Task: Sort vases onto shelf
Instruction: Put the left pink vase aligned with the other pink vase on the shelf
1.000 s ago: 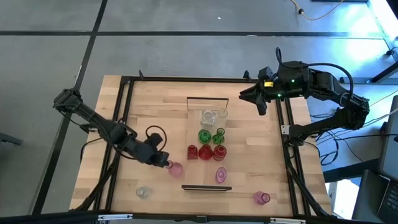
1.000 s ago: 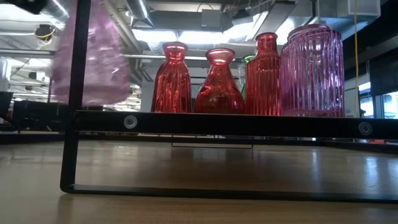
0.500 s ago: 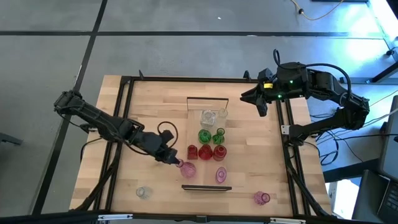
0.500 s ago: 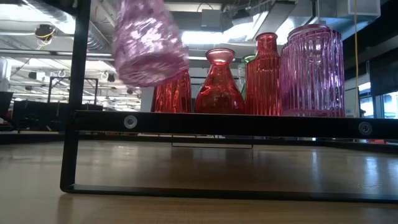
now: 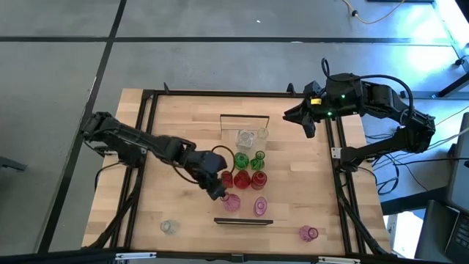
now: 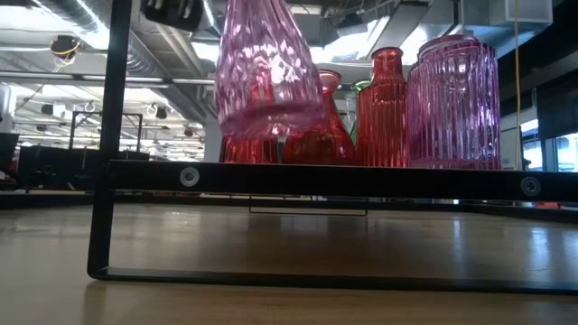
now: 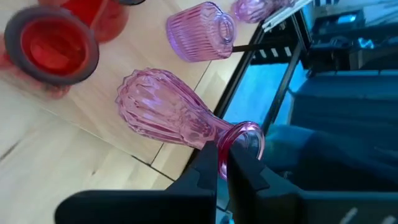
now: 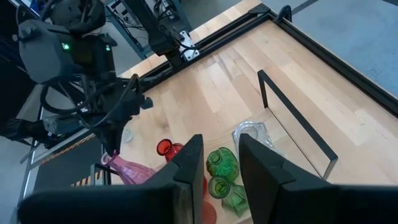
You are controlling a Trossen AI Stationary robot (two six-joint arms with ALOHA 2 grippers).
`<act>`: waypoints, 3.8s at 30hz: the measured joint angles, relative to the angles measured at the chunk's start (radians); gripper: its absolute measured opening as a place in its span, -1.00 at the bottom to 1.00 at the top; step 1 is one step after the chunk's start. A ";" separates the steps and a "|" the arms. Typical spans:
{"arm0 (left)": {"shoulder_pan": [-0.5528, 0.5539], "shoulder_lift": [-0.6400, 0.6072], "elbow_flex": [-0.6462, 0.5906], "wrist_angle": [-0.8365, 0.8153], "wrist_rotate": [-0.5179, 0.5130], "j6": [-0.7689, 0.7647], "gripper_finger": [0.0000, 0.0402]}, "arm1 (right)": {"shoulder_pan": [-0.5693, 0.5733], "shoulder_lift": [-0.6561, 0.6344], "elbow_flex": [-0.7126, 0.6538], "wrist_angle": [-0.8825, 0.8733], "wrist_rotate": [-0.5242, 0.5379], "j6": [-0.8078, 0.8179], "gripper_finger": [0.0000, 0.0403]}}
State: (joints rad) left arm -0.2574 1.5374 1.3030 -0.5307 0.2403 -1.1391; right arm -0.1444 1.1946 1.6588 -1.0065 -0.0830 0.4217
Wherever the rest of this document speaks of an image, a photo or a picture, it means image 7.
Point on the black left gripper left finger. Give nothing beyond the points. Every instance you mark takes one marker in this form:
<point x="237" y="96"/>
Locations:
<point x="186" y="202"/>

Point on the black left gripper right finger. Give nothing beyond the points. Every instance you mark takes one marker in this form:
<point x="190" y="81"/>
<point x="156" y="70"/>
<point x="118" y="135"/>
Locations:
<point x="264" y="202"/>

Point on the pink long-neck bulb vase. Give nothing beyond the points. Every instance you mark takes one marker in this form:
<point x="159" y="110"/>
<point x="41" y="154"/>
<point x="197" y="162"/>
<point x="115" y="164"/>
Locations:
<point x="161" y="109"/>

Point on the pink ribbed cylinder vase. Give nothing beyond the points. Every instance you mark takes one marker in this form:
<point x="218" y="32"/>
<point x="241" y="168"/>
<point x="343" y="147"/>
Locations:
<point x="199" y="34"/>

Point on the pink round glass vase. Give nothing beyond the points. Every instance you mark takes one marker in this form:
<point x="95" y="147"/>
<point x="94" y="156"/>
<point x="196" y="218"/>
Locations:
<point x="255" y="9"/>

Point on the red ribbed bottle vase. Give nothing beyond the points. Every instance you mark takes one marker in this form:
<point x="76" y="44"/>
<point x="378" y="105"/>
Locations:
<point x="105" y="18"/>

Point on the red bulb glass vase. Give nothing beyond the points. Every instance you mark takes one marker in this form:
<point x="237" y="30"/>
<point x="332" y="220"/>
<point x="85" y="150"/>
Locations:
<point x="51" y="46"/>

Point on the dark grey cabinet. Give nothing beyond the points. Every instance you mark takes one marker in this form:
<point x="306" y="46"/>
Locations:
<point x="342" y="102"/>

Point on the black aluminium table frame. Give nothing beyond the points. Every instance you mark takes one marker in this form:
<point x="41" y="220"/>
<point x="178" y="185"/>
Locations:
<point x="236" y="81"/>

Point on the silver aluminium bracket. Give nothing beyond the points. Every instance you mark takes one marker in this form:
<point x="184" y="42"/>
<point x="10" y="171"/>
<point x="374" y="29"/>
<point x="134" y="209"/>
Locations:
<point x="286" y="14"/>

